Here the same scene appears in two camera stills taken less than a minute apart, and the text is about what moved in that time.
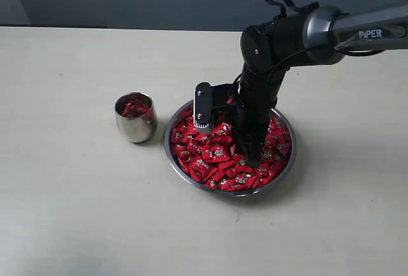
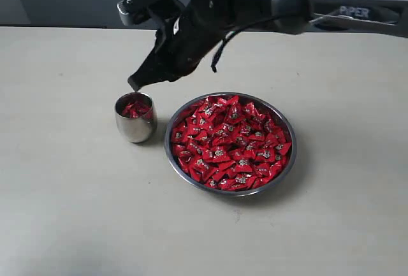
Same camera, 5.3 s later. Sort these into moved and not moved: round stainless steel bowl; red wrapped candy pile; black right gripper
Moved: black right gripper
Not moved: round stainless steel bowl; red wrapped candy pile
